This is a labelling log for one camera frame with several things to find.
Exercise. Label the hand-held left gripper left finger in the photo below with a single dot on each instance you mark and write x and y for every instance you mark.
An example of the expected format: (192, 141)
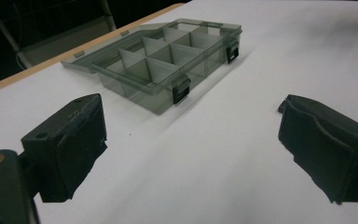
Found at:
(65, 146)

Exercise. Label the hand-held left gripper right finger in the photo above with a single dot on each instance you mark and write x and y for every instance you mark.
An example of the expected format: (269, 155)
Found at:
(323, 140)

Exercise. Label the clear grey compartment box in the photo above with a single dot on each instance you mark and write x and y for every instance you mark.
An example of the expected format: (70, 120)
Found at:
(155, 65)

